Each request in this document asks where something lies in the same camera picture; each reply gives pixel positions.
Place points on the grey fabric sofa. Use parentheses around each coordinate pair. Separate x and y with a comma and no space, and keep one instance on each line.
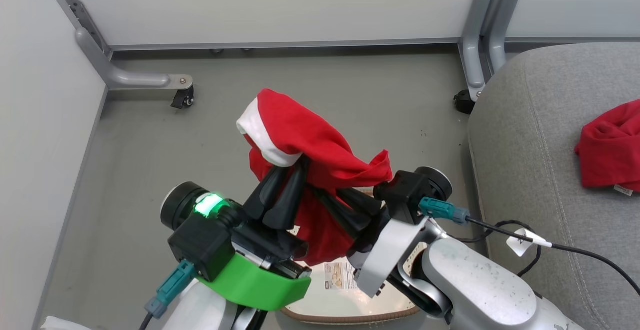
(550,120)

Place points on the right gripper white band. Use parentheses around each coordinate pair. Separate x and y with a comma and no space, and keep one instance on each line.
(387,250)

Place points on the black caster wheel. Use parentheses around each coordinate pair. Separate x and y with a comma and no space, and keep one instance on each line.
(463,102)
(182,99)

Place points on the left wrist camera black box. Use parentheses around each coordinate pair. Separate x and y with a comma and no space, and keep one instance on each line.
(202,247)

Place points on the pink laundry basket brown rim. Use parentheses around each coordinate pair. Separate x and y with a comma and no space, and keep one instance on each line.
(345,302)

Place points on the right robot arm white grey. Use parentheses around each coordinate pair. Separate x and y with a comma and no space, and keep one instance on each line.
(475,285)

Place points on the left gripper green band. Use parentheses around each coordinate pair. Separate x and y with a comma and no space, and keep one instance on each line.
(255,285)

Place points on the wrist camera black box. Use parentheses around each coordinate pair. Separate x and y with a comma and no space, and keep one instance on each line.
(202,247)
(402,195)

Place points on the upright grey partition foot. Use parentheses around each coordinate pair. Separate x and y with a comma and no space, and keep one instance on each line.
(472,45)
(500,30)

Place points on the plain red garment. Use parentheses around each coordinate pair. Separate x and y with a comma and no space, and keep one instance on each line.
(610,150)

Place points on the long grey partition foot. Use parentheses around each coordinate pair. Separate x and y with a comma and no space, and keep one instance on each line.
(135,79)

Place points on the red garment white trim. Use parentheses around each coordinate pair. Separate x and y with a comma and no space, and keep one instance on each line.
(310,140)

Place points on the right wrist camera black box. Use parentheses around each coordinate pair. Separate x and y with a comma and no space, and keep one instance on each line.
(402,195)

